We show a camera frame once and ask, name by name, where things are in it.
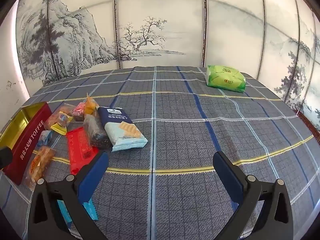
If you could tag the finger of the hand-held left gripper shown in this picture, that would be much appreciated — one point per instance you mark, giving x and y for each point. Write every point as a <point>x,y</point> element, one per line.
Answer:
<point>5,158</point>

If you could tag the red and gold tin box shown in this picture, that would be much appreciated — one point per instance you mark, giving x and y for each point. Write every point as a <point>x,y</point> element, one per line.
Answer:
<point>27,142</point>

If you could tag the red snack packet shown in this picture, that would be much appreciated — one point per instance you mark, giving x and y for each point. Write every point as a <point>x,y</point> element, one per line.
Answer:
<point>80,150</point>

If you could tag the pink candy packet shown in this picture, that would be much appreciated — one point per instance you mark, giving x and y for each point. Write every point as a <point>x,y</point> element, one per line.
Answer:
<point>79,111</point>

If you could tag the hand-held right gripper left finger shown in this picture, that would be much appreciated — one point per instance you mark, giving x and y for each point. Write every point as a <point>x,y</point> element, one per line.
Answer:
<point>92,177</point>

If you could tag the long cyan snack packet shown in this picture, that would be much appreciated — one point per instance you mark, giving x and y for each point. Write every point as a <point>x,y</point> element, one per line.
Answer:
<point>91,210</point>

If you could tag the clear orange snack packet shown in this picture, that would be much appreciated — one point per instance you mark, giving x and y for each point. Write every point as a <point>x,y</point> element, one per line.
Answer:
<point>53,116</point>

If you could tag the yellow snack packet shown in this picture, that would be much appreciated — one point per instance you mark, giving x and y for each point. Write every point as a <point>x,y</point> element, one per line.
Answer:
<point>61,125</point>

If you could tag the blue plaid tablecloth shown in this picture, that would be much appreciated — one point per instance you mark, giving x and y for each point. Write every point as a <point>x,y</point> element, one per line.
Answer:
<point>180,135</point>

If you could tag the clear pastry packet orange label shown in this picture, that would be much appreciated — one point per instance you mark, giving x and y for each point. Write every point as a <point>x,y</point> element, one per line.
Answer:
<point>40,162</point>

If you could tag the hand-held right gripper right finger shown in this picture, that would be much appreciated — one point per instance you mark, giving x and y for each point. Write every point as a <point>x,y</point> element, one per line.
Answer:
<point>228,177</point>

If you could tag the landscape painted screen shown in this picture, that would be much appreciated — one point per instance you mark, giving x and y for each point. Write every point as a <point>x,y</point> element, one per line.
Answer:
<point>160,25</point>

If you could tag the small teal candy packet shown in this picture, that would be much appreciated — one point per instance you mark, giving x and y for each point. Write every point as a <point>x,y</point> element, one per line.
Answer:
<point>44,138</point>

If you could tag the dark brown snack packet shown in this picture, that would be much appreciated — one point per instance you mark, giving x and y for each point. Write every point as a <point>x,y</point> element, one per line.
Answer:
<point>96,132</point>

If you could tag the blue and white cracker packet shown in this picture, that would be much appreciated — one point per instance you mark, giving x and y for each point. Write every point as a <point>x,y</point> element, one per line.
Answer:
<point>120,130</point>

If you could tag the green tissue pack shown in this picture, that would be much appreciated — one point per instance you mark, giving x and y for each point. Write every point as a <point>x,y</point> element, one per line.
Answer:
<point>225,80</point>

